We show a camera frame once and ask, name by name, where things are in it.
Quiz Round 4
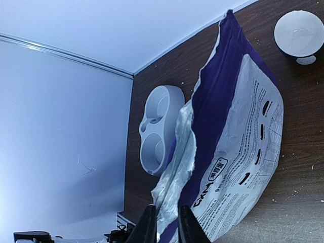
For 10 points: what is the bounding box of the dark blue white bowl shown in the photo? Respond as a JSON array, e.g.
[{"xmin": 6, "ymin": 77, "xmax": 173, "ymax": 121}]
[{"xmin": 273, "ymin": 10, "xmax": 323, "ymax": 65}]

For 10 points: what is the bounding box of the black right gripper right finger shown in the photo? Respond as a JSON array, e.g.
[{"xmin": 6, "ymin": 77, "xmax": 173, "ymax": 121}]
[{"xmin": 178, "ymin": 206, "xmax": 211, "ymax": 243}]

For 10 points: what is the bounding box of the purple pet food bag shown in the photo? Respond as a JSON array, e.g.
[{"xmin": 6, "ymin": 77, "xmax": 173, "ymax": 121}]
[{"xmin": 151, "ymin": 11, "xmax": 284, "ymax": 242}]

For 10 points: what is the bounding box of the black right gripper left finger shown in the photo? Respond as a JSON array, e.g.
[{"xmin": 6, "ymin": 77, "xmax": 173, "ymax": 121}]
[{"xmin": 126, "ymin": 205, "xmax": 157, "ymax": 243}]

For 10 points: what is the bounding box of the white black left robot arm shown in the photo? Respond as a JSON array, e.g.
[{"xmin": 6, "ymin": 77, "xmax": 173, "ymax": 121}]
[{"xmin": 13, "ymin": 231, "xmax": 54, "ymax": 243}]

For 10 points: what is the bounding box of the grey double pet feeder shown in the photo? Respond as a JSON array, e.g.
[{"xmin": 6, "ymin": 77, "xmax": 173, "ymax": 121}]
[{"xmin": 139, "ymin": 85, "xmax": 185, "ymax": 177}]

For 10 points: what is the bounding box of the left aluminium corner post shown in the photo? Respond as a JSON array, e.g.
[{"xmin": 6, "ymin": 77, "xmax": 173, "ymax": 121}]
[{"xmin": 1, "ymin": 33, "xmax": 134, "ymax": 80}]

